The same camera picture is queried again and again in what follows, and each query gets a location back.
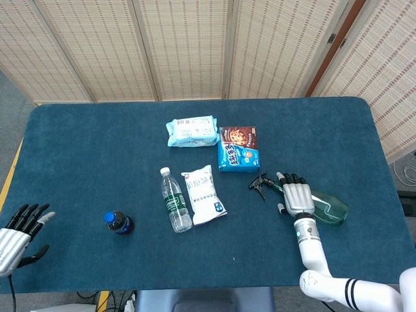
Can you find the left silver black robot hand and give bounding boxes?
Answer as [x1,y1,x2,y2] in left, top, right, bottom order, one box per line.
[0,203,57,278]

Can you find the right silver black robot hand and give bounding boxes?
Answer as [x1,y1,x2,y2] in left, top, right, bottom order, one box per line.
[276,172,317,217]

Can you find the green transparent spray bottle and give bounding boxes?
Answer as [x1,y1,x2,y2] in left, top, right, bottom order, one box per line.
[248,173,350,228]

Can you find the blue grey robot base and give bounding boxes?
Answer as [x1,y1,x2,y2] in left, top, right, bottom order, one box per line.
[135,287,276,312]

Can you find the small cola bottle blue cap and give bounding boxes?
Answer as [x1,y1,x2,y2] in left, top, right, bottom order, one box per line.
[103,211,135,237]

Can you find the clear water bottle green label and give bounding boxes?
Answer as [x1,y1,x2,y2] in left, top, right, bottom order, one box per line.
[159,166,193,233]

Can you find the blue brown cookie box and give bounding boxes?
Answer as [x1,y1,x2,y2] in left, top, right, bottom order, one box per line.
[217,126,261,172]

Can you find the white box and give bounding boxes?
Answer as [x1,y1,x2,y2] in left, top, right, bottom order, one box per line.
[51,303,98,312]

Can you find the white plastic pouch blue print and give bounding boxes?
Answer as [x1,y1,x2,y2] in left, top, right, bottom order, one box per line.
[181,164,228,227]

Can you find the black floor stand base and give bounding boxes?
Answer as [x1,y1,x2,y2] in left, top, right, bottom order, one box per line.
[398,190,416,215]

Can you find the light blue wet wipes pack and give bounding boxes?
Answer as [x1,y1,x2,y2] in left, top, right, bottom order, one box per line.
[165,114,219,149]

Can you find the dark blue table cloth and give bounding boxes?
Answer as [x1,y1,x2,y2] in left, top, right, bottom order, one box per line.
[0,96,409,294]

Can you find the woven bamboo screen panel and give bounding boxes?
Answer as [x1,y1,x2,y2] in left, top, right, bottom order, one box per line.
[311,0,416,163]
[0,0,94,103]
[131,0,235,101]
[224,0,357,100]
[34,0,162,102]

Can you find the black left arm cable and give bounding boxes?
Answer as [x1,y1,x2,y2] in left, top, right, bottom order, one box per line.
[8,274,18,312]

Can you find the black floor cables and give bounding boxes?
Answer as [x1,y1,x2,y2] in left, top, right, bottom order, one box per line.
[76,291,136,312]

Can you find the white floor cable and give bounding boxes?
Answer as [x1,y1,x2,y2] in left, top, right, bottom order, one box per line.
[393,159,416,187]

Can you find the brown wooden post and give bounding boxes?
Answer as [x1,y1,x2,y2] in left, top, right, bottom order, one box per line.
[305,0,368,98]

